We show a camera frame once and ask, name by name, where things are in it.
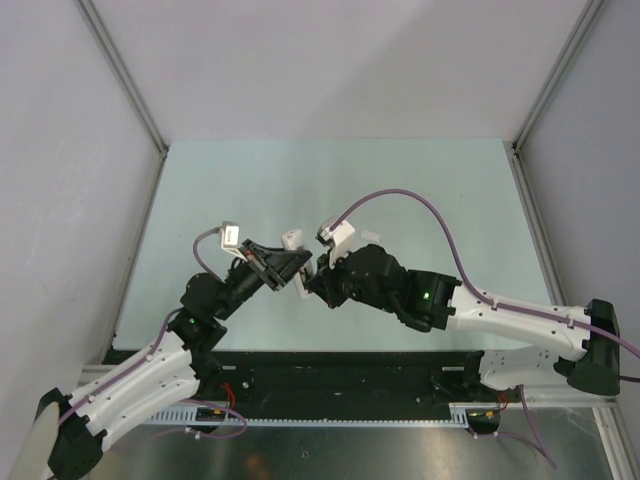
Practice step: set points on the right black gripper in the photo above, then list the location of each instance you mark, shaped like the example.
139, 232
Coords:
324, 282

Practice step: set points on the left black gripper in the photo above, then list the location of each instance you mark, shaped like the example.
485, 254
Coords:
269, 274

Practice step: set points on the white battery compartment cover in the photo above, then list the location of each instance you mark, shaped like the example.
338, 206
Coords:
371, 236

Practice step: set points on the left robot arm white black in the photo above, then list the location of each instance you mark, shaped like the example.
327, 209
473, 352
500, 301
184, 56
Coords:
177, 365

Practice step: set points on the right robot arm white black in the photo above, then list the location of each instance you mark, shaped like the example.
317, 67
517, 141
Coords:
578, 343

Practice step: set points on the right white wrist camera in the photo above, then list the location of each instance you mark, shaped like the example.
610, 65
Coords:
338, 239

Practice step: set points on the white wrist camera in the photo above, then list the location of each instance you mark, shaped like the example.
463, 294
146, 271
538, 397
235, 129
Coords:
229, 238
338, 239

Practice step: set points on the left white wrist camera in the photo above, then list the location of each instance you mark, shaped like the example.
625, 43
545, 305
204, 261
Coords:
229, 238

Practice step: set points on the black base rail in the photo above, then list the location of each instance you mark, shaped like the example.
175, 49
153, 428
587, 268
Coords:
348, 384

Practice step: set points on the grey slotted cable duct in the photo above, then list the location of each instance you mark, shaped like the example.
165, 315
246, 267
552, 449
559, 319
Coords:
454, 415

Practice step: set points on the left aluminium frame post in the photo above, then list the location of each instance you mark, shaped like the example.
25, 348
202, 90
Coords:
114, 60

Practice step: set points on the aluminium frame post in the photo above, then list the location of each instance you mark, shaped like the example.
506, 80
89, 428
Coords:
575, 42
114, 60

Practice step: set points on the right aluminium frame post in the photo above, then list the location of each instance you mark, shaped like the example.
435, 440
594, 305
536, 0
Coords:
575, 42

